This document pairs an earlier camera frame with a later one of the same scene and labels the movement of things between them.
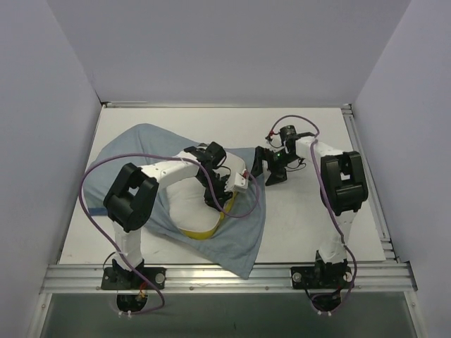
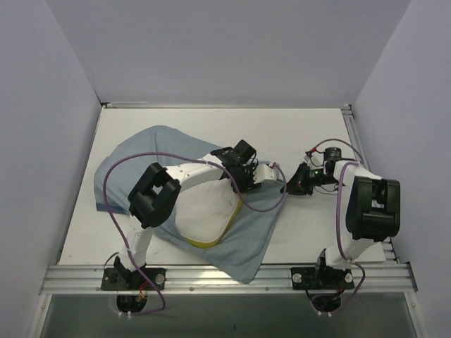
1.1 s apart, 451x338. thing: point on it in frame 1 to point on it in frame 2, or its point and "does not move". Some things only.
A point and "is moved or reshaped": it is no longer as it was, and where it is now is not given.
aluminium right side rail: [375, 203] does not move
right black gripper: [269, 165] to [306, 177]
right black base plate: [321, 277] does not move
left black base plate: [120, 279] does not move
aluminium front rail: [266, 277] does not move
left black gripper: [214, 190] to [246, 177]
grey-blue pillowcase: [236, 242] is moved or reshaped
